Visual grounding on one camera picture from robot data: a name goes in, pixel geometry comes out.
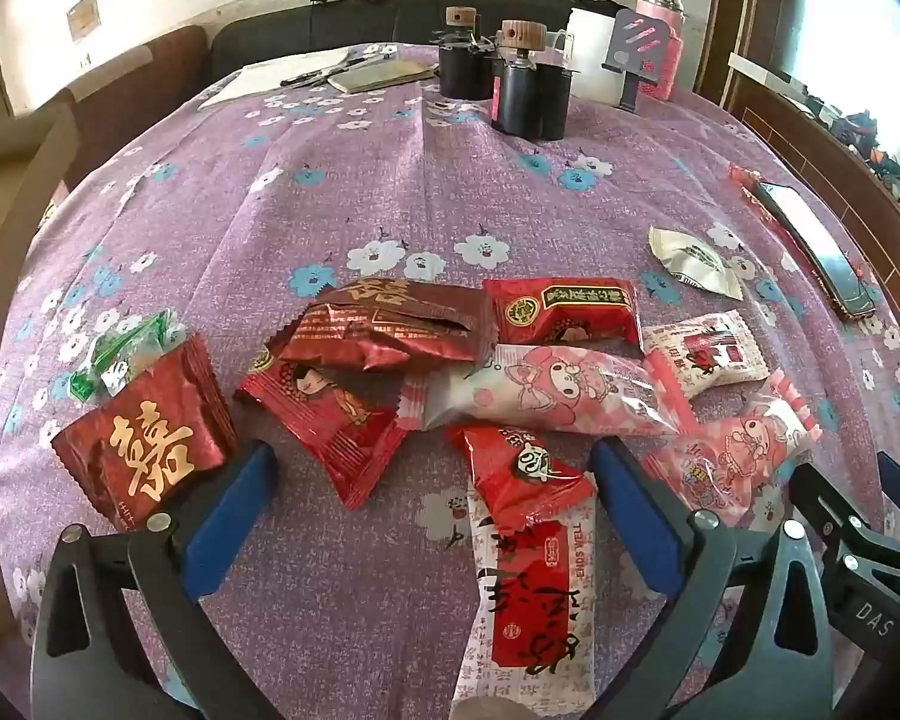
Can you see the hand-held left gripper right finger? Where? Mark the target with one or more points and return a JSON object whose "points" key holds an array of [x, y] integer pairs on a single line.
{"points": [[637, 521]]}

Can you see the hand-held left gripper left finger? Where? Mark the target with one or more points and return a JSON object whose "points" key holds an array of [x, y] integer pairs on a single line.
{"points": [[229, 521]]}

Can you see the red packet gold character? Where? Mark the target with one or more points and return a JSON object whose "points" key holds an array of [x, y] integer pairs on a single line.
{"points": [[142, 450]]}

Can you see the short pink cartoon packet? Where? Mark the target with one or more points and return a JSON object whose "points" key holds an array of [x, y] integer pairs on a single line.
{"points": [[727, 450]]}

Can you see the red packet with white logo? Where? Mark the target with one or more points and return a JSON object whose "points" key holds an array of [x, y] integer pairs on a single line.
{"points": [[525, 472]]}

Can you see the red packet with figure print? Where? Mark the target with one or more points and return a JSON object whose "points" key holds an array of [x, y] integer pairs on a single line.
{"points": [[337, 427]]}

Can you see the long white red packet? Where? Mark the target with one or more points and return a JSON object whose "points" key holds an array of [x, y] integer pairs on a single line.
{"points": [[525, 615]]}

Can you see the long pink cartoon packet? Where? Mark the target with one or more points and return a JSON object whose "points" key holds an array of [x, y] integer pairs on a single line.
{"points": [[555, 390]]}

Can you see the small white red packet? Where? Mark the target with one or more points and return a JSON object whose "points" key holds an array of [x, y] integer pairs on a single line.
{"points": [[709, 352]]}

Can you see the green candy packet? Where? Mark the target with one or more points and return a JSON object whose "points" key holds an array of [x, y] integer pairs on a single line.
{"points": [[124, 356]]}

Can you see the red packet with olive label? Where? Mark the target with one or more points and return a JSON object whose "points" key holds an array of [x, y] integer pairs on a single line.
{"points": [[562, 311]]}

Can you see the dark red packet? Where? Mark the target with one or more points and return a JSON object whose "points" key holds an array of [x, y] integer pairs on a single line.
{"points": [[390, 322]]}

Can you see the black smartphone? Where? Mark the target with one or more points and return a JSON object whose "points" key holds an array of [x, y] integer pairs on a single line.
{"points": [[810, 240]]}

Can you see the white cream packet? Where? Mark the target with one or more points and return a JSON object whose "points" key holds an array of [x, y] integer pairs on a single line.
{"points": [[694, 262]]}

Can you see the purple floral tablecloth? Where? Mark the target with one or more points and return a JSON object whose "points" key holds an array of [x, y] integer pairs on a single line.
{"points": [[420, 187]]}

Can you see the wooden slatted furniture panel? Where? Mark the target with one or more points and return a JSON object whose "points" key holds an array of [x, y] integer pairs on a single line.
{"points": [[795, 112]]}

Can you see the black canister wooden lid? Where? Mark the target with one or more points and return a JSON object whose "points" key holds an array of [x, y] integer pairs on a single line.
{"points": [[465, 67], [529, 97]]}

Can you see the brown armchair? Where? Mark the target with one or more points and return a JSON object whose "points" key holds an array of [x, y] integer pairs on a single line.
{"points": [[135, 90]]}

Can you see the white paper sheet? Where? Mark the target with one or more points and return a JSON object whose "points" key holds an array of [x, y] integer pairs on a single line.
{"points": [[262, 79]]}

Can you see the black pen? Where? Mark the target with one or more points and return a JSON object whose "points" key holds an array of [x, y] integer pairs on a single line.
{"points": [[371, 58], [311, 77]]}

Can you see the pink thermos bottle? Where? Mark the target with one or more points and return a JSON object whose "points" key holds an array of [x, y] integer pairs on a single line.
{"points": [[673, 52]]}

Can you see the white plastic cup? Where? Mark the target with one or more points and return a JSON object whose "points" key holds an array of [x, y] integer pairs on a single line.
{"points": [[589, 52]]}

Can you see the grey notebook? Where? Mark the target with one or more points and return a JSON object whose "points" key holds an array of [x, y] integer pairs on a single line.
{"points": [[382, 75]]}

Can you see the dark phone stand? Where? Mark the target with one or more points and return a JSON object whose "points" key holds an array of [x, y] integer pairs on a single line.
{"points": [[634, 41]]}

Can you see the window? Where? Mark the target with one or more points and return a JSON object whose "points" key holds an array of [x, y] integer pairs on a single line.
{"points": [[862, 7]]}

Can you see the black sofa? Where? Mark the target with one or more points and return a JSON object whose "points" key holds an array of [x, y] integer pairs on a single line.
{"points": [[270, 34]]}

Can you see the wooden door frame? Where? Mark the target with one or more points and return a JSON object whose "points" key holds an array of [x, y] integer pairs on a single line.
{"points": [[735, 0]]}

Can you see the beige wall switch panel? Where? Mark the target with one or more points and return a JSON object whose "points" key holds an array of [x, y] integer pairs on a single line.
{"points": [[82, 19]]}

